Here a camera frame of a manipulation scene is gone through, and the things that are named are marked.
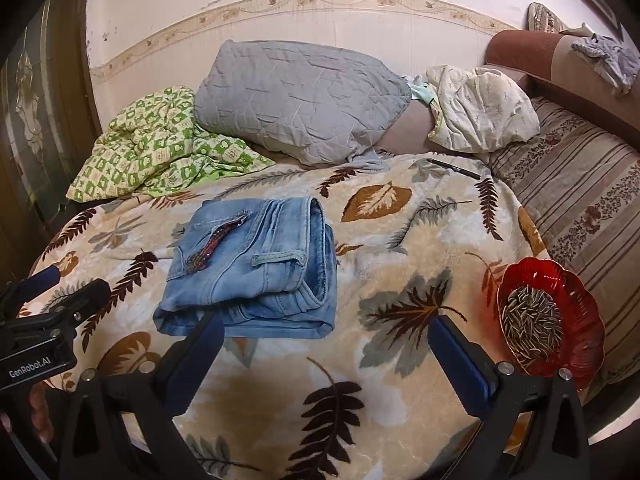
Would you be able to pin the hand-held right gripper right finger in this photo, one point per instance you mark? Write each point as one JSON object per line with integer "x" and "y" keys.
{"x": 457, "y": 355}

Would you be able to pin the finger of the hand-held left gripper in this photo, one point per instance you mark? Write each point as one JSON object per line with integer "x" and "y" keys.
{"x": 37, "y": 280}
{"x": 80, "y": 302}

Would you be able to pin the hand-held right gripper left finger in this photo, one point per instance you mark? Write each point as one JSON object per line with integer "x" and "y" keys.
{"x": 200, "y": 350}

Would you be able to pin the blue denim pants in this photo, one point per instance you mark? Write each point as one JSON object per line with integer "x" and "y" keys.
{"x": 260, "y": 270}

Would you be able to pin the person's left hand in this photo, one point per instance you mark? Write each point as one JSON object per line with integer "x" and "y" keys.
{"x": 40, "y": 410}

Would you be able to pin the pile of sunflower seeds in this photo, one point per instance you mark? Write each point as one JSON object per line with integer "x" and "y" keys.
{"x": 530, "y": 320}

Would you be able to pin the red glass bowl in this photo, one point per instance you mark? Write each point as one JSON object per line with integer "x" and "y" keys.
{"x": 580, "y": 320}

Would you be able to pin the leaf print blanket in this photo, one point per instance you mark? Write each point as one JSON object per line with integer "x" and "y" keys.
{"x": 400, "y": 240}

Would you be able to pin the green checkered quilt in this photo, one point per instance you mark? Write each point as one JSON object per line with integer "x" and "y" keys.
{"x": 150, "y": 150}

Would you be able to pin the dark wooden glass door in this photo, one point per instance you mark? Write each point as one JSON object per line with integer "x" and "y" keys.
{"x": 30, "y": 110}

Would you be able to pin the black pen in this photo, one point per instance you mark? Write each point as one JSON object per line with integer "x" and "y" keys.
{"x": 452, "y": 167}

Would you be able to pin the white floral pillow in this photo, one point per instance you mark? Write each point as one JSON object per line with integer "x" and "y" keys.
{"x": 480, "y": 110}

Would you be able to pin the light green cloth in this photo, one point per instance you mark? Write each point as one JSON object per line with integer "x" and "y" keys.
{"x": 422, "y": 92}

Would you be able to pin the grey quilted pillow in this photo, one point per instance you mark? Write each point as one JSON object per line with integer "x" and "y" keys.
{"x": 300, "y": 100}

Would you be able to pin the brown sofa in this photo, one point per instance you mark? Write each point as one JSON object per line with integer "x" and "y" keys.
{"x": 525, "y": 47}

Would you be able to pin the crumpled grey cloth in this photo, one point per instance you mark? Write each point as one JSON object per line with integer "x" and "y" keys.
{"x": 605, "y": 57}

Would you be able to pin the patterned cushion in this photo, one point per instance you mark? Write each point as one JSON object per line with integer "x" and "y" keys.
{"x": 545, "y": 17}

